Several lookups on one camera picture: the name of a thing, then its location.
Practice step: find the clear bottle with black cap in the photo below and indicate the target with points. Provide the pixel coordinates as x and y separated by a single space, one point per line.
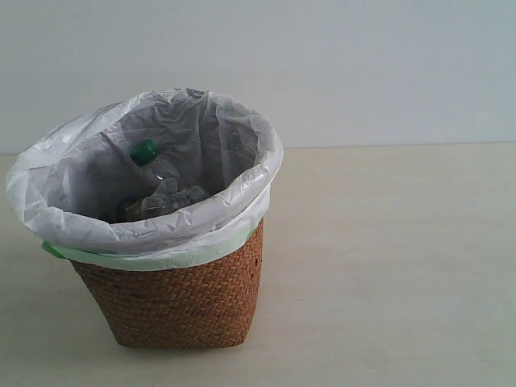
168 199

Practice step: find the brown woven wicker basket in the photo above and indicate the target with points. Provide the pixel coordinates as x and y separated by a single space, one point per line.
206 306

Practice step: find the brown cardboard pulp tray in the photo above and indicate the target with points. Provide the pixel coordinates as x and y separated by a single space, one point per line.
129 210

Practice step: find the clear bottle with green label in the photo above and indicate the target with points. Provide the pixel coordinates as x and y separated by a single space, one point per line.
155 168

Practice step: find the white and green bin liner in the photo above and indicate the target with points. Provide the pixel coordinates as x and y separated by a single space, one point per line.
71 188

